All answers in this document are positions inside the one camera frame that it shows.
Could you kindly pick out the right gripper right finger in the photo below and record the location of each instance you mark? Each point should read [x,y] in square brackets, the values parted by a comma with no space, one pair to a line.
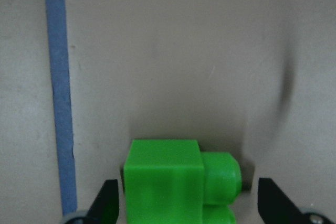
[275,207]

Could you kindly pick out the green block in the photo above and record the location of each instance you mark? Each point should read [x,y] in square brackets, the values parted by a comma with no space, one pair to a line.
[173,181]

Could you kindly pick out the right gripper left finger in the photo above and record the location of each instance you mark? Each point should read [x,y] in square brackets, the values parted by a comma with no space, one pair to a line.
[105,207]

